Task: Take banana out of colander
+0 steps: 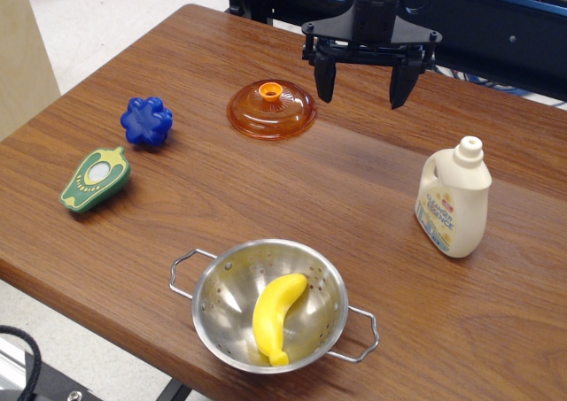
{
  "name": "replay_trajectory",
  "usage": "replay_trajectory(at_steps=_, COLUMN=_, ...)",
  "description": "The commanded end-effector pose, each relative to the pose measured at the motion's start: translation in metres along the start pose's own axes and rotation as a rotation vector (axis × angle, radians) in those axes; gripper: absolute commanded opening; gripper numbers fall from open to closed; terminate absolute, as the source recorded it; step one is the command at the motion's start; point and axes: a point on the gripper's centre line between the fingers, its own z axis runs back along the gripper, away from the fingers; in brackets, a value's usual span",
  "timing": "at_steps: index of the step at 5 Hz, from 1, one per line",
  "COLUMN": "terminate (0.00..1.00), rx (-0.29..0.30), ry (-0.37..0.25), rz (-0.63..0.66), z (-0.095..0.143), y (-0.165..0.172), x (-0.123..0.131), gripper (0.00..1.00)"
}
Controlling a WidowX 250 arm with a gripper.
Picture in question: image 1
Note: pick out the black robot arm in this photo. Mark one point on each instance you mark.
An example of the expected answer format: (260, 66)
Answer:
(370, 33)

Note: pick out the orange transparent pot lid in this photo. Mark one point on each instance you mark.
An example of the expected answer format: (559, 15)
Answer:
(271, 110)

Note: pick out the cream detergent bottle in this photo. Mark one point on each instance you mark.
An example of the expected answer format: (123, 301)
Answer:
(452, 200)

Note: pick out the blue flower-shaped toy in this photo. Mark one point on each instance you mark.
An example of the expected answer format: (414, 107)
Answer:
(147, 121)

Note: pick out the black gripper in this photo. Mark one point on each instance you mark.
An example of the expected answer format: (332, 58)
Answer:
(370, 33)

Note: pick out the beige wooden board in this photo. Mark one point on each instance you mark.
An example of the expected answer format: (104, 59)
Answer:
(28, 83)

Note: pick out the yellow toy banana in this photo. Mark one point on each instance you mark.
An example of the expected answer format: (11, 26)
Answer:
(270, 312)

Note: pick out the green toy pepper half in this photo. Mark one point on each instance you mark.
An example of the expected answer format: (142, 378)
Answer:
(102, 174)

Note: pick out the black table leg bracket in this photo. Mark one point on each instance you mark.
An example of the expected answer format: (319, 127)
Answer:
(174, 391)

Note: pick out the steel colander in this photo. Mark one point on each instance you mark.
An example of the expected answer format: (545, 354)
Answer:
(224, 289)

